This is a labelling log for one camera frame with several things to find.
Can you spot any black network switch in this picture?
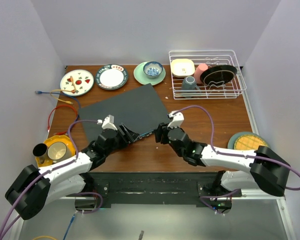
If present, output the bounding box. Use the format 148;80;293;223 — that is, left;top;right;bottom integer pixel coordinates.
79;84;170;138

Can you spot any yellow ethernet cable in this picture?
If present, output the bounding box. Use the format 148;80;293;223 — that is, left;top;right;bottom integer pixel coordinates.
48;74;77;105

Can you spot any blue ethernet cable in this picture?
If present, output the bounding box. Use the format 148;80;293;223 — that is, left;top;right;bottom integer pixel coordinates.
34;89;82;118

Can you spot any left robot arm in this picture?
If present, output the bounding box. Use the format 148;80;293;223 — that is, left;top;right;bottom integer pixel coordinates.
5;124;139;220

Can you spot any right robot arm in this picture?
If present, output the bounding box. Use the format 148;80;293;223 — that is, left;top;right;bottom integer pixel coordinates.
154;123;290;197

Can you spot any grey mug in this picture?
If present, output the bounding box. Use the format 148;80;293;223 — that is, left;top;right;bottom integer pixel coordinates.
181;76;201;99

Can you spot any light green plate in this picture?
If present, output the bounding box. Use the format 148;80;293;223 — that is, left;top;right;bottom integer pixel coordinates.
133;61;166;86

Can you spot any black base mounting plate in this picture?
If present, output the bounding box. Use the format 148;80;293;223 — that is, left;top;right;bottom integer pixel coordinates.
64;171;243;210

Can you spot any white plate dark green rim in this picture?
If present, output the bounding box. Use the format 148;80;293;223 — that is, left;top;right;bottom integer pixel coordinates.
95;64;129;91

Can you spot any blue white patterned bowl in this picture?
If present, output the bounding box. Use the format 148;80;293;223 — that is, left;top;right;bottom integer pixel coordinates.
143;61;163;79

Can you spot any yellow scalloped plate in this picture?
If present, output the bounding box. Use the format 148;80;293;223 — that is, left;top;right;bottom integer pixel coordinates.
35;135;76;168

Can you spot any beige bowl on yellow plate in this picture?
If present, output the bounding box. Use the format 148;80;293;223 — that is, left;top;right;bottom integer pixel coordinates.
47;142;73;163

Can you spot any cream square plate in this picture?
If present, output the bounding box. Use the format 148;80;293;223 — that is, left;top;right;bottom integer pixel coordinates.
170;58;195;78

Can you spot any white strawberry pattern plate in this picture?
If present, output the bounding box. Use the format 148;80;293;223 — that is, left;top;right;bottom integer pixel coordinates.
59;69;94;97

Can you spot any pink cup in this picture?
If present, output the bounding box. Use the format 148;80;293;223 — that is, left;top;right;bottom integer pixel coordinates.
193;63;209;83

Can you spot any black round plate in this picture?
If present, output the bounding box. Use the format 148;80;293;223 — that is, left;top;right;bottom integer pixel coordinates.
200;65;238;87

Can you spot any grey plate with yellow mat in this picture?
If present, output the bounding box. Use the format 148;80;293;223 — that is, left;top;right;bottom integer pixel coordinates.
227;131;270;151

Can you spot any black cup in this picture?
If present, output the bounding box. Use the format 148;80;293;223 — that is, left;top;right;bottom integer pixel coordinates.
32;143;49;158

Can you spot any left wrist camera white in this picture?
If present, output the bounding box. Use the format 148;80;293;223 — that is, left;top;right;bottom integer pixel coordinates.
101;114;117;131

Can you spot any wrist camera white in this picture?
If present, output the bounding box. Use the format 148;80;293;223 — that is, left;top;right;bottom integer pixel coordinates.
101;114;117;131
167;110;184;129

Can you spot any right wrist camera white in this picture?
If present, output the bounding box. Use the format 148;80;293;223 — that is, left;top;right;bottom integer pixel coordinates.
167;110;184;129

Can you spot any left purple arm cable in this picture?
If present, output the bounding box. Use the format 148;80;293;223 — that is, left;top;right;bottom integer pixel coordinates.
0;119;103;240

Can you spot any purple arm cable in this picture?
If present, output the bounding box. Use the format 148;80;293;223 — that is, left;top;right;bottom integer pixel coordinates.
168;104;300;216
0;119;103;240

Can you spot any red ethernet cable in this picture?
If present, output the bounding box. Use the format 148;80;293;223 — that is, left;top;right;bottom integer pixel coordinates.
46;104;79;136

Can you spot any white wire dish rack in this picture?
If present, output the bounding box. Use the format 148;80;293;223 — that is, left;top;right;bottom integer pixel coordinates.
168;49;247;100

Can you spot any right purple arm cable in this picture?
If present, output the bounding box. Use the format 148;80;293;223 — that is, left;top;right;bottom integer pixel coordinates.
168;104;300;216

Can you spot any blue cable on floor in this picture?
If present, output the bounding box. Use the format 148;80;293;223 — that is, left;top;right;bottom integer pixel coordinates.
62;213;76;240

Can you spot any aluminium frame rail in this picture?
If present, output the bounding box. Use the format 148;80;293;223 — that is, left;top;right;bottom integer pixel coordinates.
9;189;296;240

